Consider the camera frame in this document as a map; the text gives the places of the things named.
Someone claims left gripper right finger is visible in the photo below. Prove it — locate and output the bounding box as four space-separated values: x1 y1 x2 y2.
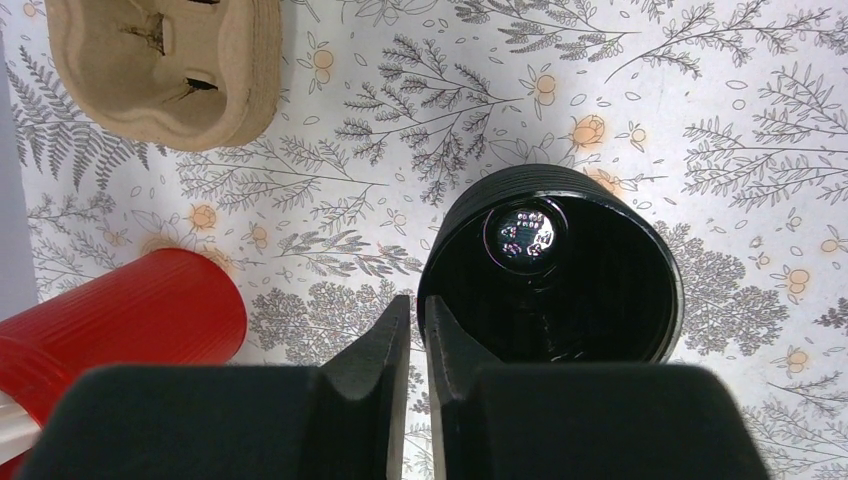
424 295 500 479

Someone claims floral table mat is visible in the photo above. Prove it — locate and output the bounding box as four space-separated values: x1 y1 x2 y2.
1 1 847 479

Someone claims red ribbed cup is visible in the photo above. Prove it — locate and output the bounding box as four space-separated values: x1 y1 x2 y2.
0 248 249 462

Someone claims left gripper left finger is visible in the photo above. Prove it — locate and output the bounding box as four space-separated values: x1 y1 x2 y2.
317 295 411 479

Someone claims brown pulp cup carrier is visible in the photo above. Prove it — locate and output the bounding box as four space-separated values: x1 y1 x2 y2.
46 1 283 152

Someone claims black ribbed cup stack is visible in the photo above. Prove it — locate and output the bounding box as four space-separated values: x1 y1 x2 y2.
416 164 684 363

